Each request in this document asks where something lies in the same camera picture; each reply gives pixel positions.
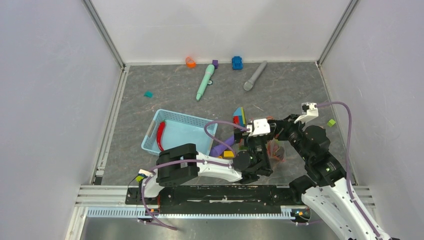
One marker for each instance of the teal small block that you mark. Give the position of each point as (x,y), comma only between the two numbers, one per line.
(148,94)

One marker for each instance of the grey toy microphone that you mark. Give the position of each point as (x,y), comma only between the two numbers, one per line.
(249,84)

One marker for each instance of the multicolour stacked brick block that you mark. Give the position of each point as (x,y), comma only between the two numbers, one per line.
(239,117)

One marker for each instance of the mint green toy pen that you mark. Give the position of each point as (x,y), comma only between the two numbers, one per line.
(204,82)

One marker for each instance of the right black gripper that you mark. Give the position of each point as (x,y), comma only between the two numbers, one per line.
(283,124)

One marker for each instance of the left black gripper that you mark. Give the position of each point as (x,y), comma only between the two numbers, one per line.
(240,135)

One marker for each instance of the purple toy cylinder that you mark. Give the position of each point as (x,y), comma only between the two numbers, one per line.
(219,149)

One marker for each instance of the light blue plastic basket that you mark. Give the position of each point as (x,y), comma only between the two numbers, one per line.
(179,129)

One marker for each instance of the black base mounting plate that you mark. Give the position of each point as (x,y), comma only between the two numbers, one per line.
(217,199)

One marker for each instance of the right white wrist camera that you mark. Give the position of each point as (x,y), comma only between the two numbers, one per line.
(309,113)

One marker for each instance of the small purple block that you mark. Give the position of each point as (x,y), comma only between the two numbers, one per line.
(215,63)

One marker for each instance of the blue toy car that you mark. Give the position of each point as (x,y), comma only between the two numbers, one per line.
(237,63)

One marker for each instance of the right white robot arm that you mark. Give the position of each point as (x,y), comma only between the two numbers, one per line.
(326,188)

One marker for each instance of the green small cube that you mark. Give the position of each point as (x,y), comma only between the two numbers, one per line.
(331,122)

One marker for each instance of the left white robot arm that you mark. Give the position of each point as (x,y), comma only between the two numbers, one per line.
(183,163)

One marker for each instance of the clear orange zip bag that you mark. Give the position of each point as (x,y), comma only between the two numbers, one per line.
(268,144)

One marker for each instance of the yellow flat brick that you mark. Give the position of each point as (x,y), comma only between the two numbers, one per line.
(227,154)

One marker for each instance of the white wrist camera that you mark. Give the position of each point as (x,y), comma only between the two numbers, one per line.
(309,113)
(258,127)

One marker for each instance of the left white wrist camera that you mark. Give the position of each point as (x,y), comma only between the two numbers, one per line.
(258,127)

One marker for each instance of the red toy chili pepper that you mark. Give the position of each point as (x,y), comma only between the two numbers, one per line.
(159,135)

